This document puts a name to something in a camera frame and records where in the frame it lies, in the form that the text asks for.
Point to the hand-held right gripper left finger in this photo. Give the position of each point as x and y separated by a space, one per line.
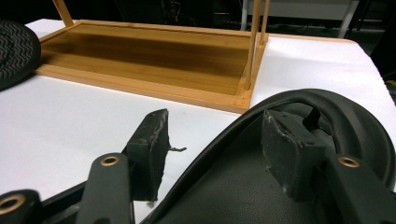
148 155

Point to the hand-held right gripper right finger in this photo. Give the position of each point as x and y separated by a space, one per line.
288 155

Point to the black slipper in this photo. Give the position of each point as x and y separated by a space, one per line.
233 189
15 53

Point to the wooden shoe rack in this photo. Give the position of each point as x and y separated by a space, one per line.
140 56

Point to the white board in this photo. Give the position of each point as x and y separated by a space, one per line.
62 124

